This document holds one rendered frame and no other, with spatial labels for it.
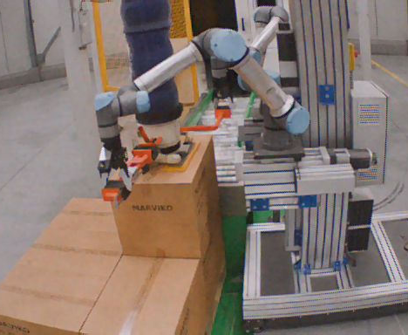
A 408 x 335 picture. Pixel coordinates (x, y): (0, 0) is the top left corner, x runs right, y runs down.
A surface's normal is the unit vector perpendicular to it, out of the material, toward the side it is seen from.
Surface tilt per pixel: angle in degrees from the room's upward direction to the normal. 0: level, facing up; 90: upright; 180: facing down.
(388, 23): 90
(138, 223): 90
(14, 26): 90
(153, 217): 90
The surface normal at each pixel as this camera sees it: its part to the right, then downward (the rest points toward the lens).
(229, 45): 0.24, 0.26
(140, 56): -0.37, 0.19
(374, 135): -0.10, 0.41
